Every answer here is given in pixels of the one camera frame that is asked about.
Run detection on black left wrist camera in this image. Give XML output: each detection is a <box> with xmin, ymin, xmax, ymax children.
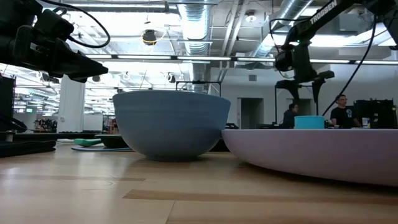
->
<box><xmin>33</xmin><ymin>8</ymin><xmax>75</xmax><ymax>42</ymax></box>

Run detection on iridescent fork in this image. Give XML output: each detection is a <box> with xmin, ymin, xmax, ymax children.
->
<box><xmin>71</xmin><ymin>146</ymin><xmax>134</xmax><ymax>152</ymax></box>

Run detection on white pillar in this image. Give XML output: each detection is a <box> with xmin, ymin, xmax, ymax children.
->
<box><xmin>57</xmin><ymin>74</ymin><xmax>86</xmax><ymax>133</ymax></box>

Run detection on long ceiling light bar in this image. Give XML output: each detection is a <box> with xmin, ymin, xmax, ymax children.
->
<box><xmin>85</xmin><ymin>54</ymin><xmax>398</xmax><ymax>65</ymax></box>

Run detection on black equipment rack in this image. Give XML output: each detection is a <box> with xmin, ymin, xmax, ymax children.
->
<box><xmin>354</xmin><ymin>98</ymin><xmax>398</xmax><ymax>129</ymax></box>

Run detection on silver ceiling duct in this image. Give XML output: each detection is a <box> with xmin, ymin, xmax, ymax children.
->
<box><xmin>177</xmin><ymin>0</ymin><xmax>213</xmax><ymax>93</ymax></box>

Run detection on teal cup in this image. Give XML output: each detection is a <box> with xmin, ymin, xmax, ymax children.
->
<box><xmin>294</xmin><ymin>115</ymin><xmax>326</xmax><ymax>129</ymax></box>

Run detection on black metal frame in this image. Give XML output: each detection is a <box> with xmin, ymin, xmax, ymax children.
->
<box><xmin>274</xmin><ymin>83</ymin><xmax>319</xmax><ymax>125</ymax></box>

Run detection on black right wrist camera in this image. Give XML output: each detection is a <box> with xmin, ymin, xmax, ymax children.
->
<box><xmin>274</xmin><ymin>49</ymin><xmax>295</xmax><ymax>73</ymax></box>

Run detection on lilac plate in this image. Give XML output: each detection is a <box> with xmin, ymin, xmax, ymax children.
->
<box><xmin>221</xmin><ymin>128</ymin><xmax>398</xmax><ymax>187</ymax></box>

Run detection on white board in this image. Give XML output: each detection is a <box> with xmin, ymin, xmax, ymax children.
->
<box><xmin>83</xmin><ymin>114</ymin><xmax>104</xmax><ymax>132</ymax></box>

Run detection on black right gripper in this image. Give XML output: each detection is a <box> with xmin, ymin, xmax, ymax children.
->
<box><xmin>275</xmin><ymin>42</ymin><xmax>335</xmax><ymax>103</ymax></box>

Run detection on teal sponge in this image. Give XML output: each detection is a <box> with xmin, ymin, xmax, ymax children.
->
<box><xmin>57</xmin><ymin>138</ymin><xmax>103</xmax><ymax>147</ymax></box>

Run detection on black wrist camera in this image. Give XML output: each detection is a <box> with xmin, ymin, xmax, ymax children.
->
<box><xmin>33</xmin><ymin>8</ymin><xmax>75</xmax><ymax>42</ymax></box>
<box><xmin>274</xmin><ymin>49</ymin><xmax>295</xmax><ymax>73</ymax></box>

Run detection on dark green tray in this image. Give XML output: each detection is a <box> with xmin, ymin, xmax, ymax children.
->
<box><xmin>95</xmin><ymin>134</ymin><xmax>231</xmax><ymax>152</ymax></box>

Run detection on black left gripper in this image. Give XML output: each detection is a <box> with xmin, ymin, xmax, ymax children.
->
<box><xmin>12</xmin><ymin>24</ymin><xmax>109</xmax><ymax>84</ymax></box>

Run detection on black ceiling device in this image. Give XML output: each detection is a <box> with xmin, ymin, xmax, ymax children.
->
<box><xmin>142</xmin><ymin>29</ymin><xmax>157</xmax><ymax>46</ymax></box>

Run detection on blue ribbed bowl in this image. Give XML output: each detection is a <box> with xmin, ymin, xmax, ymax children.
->
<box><xmin>112</xmin><ymin>90</ymin><xmax>231</xmax><ymax>162</ymax></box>

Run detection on black background bench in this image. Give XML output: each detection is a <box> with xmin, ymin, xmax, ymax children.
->
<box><xmin>0</xmin><ymin>132</ymin><xmax>98</xmax><ymax>141</ymax></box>

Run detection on person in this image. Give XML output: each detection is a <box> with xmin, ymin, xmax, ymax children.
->
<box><xmin>330</xmin><ymin>94</ymin><xmax>362</xmax><ymax>129</ymax></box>
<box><xmin>281</xmin><ymin>103</ymin><xmax>300</xmax><ymax>129</ymax></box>

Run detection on black looped cable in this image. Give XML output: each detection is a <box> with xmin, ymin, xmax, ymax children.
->
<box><xmin>0</xmin><ymin>113</ymin><xmax>29</xmax><ymax>133</ymax></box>

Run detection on black cabinet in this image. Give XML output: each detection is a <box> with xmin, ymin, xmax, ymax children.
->
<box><xmin>0</xmin><ymin>76</ymin><xmax>16</xmax><ymax>132</ymax></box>

